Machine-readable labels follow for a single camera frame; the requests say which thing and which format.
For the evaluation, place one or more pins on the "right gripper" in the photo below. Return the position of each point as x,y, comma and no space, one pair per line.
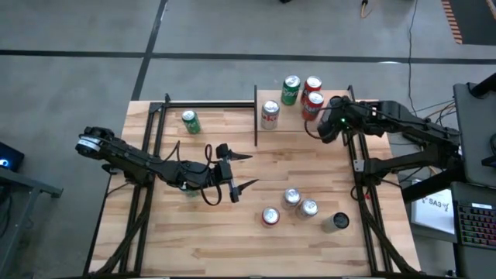
335,116

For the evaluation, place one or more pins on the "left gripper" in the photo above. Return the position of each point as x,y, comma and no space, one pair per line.
222,174

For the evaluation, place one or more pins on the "red Fanta strawberry can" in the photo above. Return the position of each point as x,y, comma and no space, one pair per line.
270,215
312,83
313,106

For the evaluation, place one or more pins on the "silver Diet Coke can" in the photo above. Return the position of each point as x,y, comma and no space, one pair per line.
308,208
270,116
291,197

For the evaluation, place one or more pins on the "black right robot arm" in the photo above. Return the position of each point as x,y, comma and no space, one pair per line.
407,120

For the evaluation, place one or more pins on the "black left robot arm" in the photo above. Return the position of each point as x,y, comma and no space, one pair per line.
131,160

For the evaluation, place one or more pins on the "white Celsius can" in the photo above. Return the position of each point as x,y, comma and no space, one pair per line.
336,222

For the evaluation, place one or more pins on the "white SA3 label sheet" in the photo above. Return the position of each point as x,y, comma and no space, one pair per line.
432,211

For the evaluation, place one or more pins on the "grey computer desk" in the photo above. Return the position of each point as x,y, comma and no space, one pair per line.
476,135

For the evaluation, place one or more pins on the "black mat with orange stripes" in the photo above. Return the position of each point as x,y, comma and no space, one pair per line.
476,19

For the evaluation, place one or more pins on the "black computer keyboard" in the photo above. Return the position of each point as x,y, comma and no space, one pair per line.
476,224

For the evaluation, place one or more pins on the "grey metal table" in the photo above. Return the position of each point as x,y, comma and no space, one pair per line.
23,186

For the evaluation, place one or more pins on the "black device with blue light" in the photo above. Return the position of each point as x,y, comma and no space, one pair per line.
9,157

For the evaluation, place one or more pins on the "wooden shelf with black frame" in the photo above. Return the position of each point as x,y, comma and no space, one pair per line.
290,124

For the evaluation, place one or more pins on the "white corner bracket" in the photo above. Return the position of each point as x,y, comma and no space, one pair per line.
359,165

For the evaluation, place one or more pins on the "black metal table frame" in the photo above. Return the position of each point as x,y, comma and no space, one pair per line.
213,104

